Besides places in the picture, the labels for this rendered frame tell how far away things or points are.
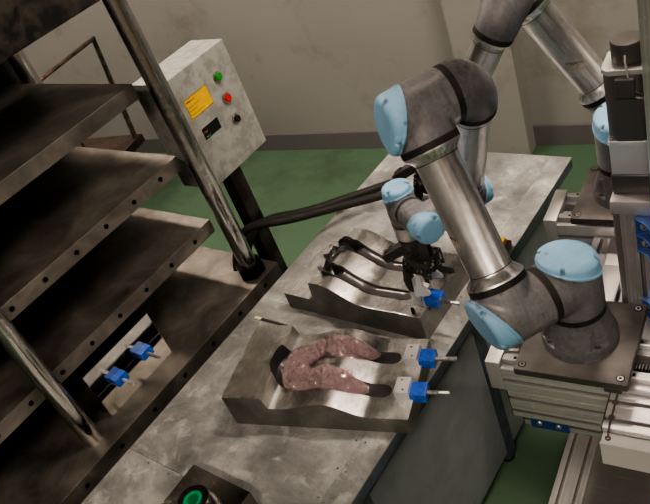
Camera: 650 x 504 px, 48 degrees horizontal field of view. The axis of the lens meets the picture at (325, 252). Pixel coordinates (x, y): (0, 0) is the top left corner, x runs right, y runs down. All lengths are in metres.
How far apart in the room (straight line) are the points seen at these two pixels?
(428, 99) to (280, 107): 3.47
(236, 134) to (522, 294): 1.42
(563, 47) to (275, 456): 1.22
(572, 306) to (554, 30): 0.70
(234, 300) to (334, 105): 2.32
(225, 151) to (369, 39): 1.85
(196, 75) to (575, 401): 1.51
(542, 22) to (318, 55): 2.70
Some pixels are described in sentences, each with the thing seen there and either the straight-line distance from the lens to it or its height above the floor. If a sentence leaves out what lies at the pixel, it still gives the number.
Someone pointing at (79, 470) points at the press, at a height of 0.79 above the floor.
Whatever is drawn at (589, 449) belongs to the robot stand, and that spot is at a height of 0.21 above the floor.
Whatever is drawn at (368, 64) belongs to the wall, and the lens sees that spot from 4.26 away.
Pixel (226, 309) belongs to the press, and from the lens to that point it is 2.42.
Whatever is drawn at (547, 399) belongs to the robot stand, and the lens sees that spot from 1.68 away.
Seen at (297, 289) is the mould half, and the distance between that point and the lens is 2.23.
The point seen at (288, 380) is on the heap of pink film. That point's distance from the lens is 1.93.
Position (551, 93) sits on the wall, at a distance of 3.98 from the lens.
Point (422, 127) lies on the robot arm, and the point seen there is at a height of 1.57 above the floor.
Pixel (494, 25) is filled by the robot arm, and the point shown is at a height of 1.55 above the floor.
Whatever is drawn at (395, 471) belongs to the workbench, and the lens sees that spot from 1.98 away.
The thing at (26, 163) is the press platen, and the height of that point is 1.54.
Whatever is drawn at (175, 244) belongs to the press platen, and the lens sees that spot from 2.36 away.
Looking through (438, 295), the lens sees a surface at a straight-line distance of 1.94.
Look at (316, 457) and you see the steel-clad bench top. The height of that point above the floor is 0.80.
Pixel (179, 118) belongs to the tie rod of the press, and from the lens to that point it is 2.20.
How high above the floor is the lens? 2.20
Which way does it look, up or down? 35 degrees down
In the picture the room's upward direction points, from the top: 23 degrees counter-clockwise
